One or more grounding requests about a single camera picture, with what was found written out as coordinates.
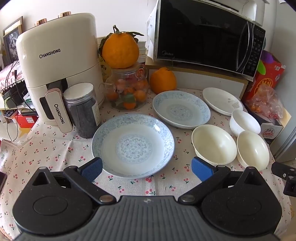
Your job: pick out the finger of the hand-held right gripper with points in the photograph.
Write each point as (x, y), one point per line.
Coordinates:
(281, 168)

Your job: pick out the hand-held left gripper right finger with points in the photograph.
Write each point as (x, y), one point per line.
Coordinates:
(201, 170)

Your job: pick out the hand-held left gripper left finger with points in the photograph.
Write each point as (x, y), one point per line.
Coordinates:
(92, 168)

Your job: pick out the cream bowl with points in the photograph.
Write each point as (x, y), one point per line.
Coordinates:
(214, 144)
(253, 150)

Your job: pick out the blue patterned porcelain plate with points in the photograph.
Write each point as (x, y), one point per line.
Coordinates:
(181, 110)
(133, 146)

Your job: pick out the white bowl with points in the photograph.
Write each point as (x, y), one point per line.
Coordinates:
(245, 122)

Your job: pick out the white floral plate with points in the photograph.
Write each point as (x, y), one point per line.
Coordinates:
(219, 99)

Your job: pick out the silver refrigerator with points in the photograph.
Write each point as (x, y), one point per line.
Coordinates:
(288, 148)

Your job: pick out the white printed cardboard box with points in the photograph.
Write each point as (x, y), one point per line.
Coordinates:
(270, 134)

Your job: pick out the cherry print tablecloth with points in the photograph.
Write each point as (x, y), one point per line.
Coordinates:
(57, 148)

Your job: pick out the clear jar of dark grains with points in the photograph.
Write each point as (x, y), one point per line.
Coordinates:
(83, 115)

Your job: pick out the plastic bag of small oranges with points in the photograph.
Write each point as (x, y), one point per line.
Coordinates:
(263, 102)

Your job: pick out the pile of kumquats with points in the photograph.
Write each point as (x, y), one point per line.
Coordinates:
(136, 95)

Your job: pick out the red gift box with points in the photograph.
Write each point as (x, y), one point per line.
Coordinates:
(274, 71)

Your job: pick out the green plastic item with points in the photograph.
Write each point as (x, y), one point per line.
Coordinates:
(262, 67)

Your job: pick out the cream air fryer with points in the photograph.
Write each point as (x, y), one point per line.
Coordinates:
(57, 69)

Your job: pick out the black box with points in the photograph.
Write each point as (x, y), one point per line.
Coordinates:
(13, 97)

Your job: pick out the purple item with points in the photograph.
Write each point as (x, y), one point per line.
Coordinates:
(267, 55)

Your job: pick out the large orange with leaves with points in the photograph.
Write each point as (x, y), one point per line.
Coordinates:
(120, 51)

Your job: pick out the pink lace cloth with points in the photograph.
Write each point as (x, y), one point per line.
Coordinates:
(9, 74)

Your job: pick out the stack of paper cups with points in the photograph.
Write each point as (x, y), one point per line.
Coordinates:
(142, 49)

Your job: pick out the black microwave oven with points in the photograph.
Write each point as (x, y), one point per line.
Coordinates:
(201, 34)

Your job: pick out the white plastic bag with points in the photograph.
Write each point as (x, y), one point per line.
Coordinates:
(151, 34)

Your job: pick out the framed dark picture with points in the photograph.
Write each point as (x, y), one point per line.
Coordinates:
(11, 44)

